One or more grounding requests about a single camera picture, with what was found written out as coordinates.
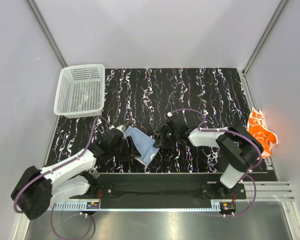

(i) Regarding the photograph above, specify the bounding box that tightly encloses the purple cable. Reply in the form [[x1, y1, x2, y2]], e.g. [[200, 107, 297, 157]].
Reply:
[[12, 116, 116, 240], [166, 108, 263, 217]]

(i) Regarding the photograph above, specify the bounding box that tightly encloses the orange white crumpled towel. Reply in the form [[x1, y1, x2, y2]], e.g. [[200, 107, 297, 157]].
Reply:
[[246, 107, 279, 159]]

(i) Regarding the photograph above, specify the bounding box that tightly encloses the blue white bear towel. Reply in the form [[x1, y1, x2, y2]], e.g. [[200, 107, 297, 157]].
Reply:
[[125, 126, 160, 167]]

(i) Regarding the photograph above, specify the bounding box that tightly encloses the white perforated plastic basket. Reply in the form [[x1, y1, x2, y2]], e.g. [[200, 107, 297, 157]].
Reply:
[[53, 64, 106, 119]]

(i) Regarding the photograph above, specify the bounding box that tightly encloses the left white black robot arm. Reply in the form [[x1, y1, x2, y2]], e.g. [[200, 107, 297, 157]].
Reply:
[[11, 126, 141, 220]]

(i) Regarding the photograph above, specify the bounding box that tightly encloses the aluminium rail frame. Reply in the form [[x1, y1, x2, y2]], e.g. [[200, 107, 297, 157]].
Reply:
[[48, 181, 294, 212]]

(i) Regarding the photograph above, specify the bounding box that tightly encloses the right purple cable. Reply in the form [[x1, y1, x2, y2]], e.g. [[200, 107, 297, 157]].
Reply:
[[166, 108, 263, 217]]

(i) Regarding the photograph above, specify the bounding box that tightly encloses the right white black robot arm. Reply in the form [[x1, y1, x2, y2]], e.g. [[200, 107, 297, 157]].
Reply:
[[153, 120, 264, 199]]

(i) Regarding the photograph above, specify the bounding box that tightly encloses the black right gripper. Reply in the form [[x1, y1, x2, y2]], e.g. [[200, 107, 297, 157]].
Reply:
[[153, 125, 179, 149]]

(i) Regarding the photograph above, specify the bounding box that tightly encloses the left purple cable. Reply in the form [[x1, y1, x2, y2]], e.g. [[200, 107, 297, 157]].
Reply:
[[12, 116, 116, 240]]

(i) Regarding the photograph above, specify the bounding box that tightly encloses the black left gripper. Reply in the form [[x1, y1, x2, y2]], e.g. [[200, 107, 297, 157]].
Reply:
[[110, 136, 141, 163]]

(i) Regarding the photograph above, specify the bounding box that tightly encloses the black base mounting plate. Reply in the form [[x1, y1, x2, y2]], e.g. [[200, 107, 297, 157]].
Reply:
[[74, 173, 240, 200]]

